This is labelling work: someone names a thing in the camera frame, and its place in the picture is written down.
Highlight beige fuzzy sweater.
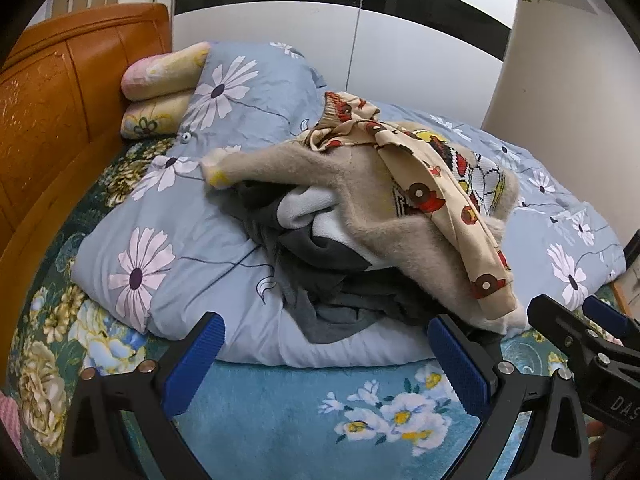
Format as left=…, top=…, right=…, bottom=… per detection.
left=200, top=120, right=532, bottom=337

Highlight dark grey garment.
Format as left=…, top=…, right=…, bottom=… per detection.
left=234, top=180, right=453, bottom=346

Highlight beige printed pants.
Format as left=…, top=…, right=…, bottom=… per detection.
left=306, top=91, right=518, bottom=319

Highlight white wardrobe with black stripe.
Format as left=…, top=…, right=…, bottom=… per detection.
left=172, top=0, right=524, bottom=132

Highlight pink and yellow pillow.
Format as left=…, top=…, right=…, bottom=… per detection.
left=121, top=41, right=213, bottom=103

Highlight yellow floral pillow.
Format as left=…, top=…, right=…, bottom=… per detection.
left=120, top=91, right=197, bottom=140

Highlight pink cloth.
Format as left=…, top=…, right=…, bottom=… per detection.
left=0, top=392, right=24, bottom=456

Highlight blue floral duvet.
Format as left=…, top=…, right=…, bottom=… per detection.
left=70, top=40, right=627, bottom=369

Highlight white and grey garment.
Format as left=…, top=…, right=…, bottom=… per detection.
left=276, top=185, right=383, bottom=272

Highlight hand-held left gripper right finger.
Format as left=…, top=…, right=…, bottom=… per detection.
left=426, top=312, right=593, bottom=480

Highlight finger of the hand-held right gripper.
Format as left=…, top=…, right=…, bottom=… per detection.
left=527, top=294, right=608, bottom=358
left=584, top=295, right=640, bottom=346

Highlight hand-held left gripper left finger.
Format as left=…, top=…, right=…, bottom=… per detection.
left=60, top=311, right=226, bottom=480

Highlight row of wall papers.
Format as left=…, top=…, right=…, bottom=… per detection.
left=51, top=0, right=122, bottom=19

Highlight orange wooden headboard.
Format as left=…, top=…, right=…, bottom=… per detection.
left=0, top=2, right=174, bottom=257

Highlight teal floral bedsheet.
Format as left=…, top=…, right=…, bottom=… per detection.
left=0, top=137, right=640, bottom=480

